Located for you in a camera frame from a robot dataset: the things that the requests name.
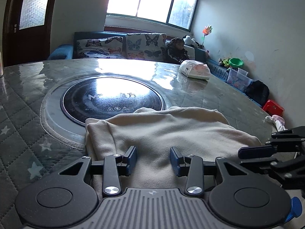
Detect cream long-sleeve garment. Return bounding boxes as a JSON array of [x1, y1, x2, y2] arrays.
[[85, 106, 261, 188]]

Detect white and pink socks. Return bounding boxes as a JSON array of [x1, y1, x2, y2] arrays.
[[265, 115, 286, 132]]

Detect blue clip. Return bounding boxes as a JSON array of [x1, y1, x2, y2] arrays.
[[285, 196, 303, 223]]

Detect red plastic stool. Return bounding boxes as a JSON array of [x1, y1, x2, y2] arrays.
[[263, 99, 285, 117]]

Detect black bag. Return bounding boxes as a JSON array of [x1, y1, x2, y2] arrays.
[[244, 80, 270, 106]]

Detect clear plastic storage box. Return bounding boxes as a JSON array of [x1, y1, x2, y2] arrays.
[[226, 68, 253, 92]]

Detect round black induction cooktop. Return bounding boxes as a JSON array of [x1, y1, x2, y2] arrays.
[[40, 73, 166, 149]]

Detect green plastic bowl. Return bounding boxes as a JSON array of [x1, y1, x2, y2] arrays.
[[229, 58, 244, 69]]

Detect white pink tissue pack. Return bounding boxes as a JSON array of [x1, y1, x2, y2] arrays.
[[179, 60, 211, 80]]

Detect white plush toy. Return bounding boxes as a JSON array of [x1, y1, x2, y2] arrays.
[[183, 35, 198, 48]]

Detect blue sofa bench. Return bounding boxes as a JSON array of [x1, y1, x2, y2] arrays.
[[49, 31, 269, 106]]

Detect dark brown stuffed toy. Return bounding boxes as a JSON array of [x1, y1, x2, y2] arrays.
[[165, 38, 189, 65]]

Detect butterfly pattern cushion left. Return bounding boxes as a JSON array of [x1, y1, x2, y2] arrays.
[[76, 36, 125, 59]]

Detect butterfly pattern cushion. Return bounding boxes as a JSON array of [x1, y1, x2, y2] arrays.
[[76, 36, 125, 59], [126, 33, 166, 62]]

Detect butterfly pattern cushion right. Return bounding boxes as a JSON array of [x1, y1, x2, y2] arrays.
[[126, 33, 166, 62]]

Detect dark wooden door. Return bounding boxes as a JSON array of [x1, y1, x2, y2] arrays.
[[2, 0, 55, 67]]

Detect window with frame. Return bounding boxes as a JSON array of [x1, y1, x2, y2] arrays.
[[107, 0, 198, 31]]

